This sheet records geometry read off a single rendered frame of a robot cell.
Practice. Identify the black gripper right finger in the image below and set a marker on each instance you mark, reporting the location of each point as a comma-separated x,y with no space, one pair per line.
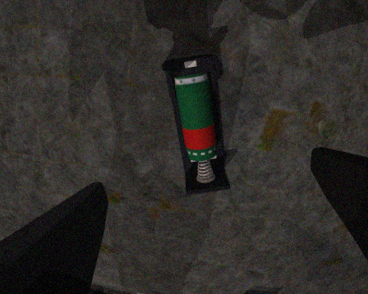
343,178

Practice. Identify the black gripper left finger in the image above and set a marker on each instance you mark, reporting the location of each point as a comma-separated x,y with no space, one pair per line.
57,252

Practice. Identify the green battery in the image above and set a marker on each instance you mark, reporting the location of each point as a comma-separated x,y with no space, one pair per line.
196,112

